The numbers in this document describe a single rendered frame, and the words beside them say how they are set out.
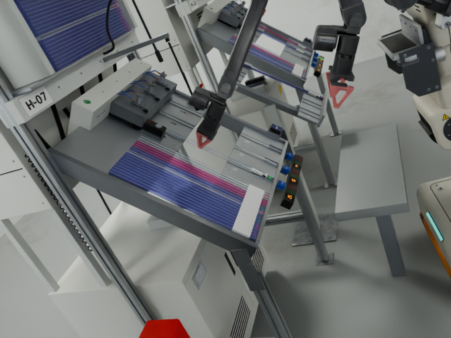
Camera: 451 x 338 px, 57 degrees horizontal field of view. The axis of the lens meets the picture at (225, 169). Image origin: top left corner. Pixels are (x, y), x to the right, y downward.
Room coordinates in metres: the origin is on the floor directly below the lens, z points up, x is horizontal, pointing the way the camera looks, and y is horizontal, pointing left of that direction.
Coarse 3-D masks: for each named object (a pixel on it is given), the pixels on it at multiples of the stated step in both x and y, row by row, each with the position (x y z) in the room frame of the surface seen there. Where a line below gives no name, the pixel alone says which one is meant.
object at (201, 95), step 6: (222, 84) 1.41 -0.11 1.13; (228, 84) 1.41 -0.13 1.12; (198, 90) 1.45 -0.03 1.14; (204, 90) 1.44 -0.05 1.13; (222, 90) 1.41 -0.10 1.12; (228, 90) 1.40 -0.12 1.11; (192, 96) 1.43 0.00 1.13; (198, 96) 1.43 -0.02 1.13; (204, 96) 1.43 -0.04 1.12; (216, 96) 1.43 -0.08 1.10; (222, 96) 1.40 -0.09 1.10; (192, 102) 1.43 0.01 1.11; (198, 102) 1.42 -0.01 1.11; (204, 102) 1.42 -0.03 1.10; (198, 108) 1.44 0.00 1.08
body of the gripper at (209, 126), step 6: (204, 120) 1.44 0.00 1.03; (210, 120) 1.42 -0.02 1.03; (216, 120) 1.41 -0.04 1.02; (204, 126) 1.44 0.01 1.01; (210, 126) 1.42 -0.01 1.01; (216, 126) 1.43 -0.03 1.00; (198, 132) 1.42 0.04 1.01; (204, 132) 1.41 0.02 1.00; (210, 132) 1.42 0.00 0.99; (210, 138) 1.41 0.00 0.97
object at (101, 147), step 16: (176, 96) 1.81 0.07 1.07; (160, 112) 1.66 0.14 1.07; (176, 112) 1.68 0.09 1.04; (192, 112) 1.72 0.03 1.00; (80, 128) 1.43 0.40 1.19; (96, 128) 1.46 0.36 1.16; (112, 128) 1.48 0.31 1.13; (128, 128) 1.50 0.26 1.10; (176, 128) 1.57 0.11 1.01; (192, 128) 1.60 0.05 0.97; (64, 144) 1.34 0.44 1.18; (80, 144) 1.35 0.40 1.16; (96, 144) 1.37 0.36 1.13; (112, 144) 1.39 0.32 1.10; (128, 144) 1.41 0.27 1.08; (176, 144) 1.47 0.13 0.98; (80, 160) 1.28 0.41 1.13; (96, 160) 1.29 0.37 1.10; (112, 160) 1.31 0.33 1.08
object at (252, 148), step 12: (252, 132) 1.68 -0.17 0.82; (240, 144) 1.57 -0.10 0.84; (252, 144) 1.59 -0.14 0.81; (264, 144) 1.61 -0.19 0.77; (276, 144) 1.63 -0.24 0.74; (240, 156) 1.49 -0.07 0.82; (252, 156) 1.51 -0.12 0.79; (264, 156) 1.53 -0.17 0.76; (276, 156) 1.55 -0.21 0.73; (228, 168) 1.40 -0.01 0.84; (240, 168) 1.42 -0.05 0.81; (264, 168) 1.45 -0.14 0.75; (276, 168) 1.47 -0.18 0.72; (252, 180) 1.36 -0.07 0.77; (264, 180) 1.38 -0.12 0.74
